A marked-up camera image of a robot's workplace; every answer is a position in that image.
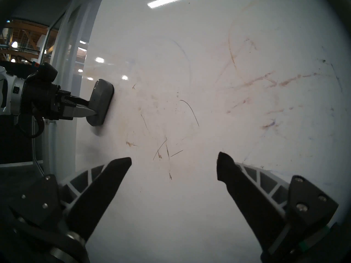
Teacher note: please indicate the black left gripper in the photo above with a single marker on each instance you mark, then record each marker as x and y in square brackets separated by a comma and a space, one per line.
[41, 100]

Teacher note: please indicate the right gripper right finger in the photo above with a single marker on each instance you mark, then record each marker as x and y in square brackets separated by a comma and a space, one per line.
[252, 199]

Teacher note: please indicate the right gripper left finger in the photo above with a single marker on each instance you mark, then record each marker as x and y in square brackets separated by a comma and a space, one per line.
[93, 199]

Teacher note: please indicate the dark grey whiteboard eraser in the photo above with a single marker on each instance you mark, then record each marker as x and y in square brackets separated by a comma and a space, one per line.
[101, 100]

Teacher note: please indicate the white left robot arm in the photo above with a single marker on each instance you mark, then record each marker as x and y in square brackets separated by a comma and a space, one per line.
[8, 95]

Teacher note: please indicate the white freestanding whiteboard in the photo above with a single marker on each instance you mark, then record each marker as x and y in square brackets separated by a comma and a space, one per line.
[219, 114]

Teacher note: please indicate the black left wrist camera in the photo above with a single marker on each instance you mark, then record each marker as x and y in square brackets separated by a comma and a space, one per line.
[46, 72]

